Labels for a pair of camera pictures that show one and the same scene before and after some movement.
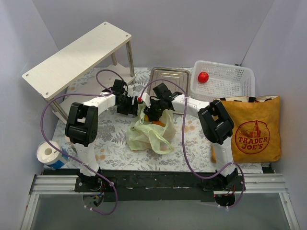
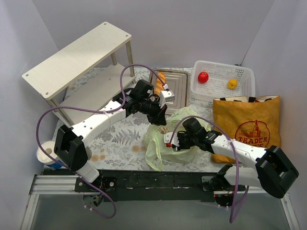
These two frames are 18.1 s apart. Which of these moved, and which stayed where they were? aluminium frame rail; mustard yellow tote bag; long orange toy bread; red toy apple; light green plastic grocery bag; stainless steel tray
Moved: long orange toy bread; light green plastic grocery bag
Stayed: aluminium frame rail; red toy apple; mustard yellow tote bag; stainless steel tray
